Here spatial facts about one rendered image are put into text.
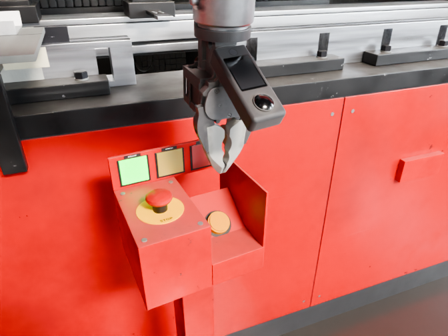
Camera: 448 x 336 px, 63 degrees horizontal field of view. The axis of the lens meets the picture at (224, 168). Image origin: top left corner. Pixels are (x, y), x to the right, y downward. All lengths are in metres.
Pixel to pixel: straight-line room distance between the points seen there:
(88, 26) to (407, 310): 1.41
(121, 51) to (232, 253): 0.48
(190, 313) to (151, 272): 0.19
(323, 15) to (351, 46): 0.27
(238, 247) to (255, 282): 0.52
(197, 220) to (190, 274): 0.08
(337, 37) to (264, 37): 0.21
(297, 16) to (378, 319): 1.08
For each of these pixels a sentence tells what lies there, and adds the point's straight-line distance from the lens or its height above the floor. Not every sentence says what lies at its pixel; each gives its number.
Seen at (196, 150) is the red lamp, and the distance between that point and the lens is 0.63.
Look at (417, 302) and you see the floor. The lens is 1.63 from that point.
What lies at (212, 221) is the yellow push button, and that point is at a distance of 0.62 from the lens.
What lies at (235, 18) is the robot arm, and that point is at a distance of 0.45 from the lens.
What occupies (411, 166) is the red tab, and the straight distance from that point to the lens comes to 1.18.
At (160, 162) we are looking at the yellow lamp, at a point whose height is 0.82.
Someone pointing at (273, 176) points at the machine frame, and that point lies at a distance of 0.91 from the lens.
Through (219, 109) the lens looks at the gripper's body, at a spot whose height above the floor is 0.94.
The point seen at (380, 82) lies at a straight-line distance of 0.99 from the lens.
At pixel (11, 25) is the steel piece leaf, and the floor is 1.01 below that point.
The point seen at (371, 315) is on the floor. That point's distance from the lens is 1.52.
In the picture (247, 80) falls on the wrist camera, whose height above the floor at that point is 0.99.
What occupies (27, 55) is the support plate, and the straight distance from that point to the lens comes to 0.57.
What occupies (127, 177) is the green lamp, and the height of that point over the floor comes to 0.80.
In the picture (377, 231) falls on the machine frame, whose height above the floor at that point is 0.36.
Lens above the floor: 1.10
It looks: 29 degrees down
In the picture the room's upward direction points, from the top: straight up
